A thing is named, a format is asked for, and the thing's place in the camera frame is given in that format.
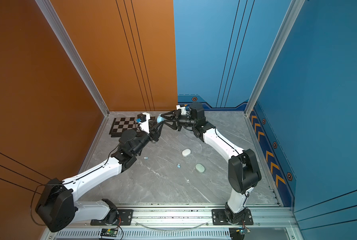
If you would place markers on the aluminium front rail frame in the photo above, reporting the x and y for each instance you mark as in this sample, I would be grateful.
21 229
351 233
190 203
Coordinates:
189 222

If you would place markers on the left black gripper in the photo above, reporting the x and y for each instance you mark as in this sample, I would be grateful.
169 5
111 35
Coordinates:
153 133

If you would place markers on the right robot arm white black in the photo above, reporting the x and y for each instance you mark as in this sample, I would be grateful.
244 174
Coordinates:
243 170

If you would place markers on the right green circuit board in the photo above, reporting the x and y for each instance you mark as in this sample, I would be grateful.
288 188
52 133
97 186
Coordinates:
243 231

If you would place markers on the green earbud charging case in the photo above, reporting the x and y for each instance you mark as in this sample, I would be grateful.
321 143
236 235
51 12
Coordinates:
200 168

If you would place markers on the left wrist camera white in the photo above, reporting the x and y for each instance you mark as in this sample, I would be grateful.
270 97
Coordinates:
143 122

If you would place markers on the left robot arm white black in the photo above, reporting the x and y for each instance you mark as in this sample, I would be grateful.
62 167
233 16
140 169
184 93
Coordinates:
59 204

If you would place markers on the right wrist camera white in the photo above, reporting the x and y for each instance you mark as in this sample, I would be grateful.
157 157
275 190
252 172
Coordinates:
184 110

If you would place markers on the green circuit board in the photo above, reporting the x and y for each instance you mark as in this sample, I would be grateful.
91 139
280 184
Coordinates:
243 231
109 234

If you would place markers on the black white chessboard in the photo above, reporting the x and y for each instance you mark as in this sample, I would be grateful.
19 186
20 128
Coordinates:
120 125

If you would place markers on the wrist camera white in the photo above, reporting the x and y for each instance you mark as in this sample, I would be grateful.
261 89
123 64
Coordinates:
143 122
184 110

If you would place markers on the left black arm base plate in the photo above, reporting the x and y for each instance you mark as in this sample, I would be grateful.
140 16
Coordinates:
122 217

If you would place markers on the blue earbud charging case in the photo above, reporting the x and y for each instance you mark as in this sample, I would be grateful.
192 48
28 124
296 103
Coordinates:
160 119

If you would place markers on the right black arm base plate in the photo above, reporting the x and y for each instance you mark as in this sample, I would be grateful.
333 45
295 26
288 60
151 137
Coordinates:
223 216

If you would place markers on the left aluminium corner post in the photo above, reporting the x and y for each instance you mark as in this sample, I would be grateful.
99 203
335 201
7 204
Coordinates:
63 37

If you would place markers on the right aluminium corner post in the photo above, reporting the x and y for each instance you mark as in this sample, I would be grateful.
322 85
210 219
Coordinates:
280 39

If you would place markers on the white earbud charging case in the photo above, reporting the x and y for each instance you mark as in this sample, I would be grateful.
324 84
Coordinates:
186 152

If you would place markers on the aluminium corner post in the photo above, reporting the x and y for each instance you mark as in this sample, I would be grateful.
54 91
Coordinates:
63 37
280 39

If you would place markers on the left green circuit board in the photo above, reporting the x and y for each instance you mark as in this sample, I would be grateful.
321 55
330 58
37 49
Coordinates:
109 234

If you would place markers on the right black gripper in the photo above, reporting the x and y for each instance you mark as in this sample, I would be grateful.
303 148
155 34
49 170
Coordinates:
176 119

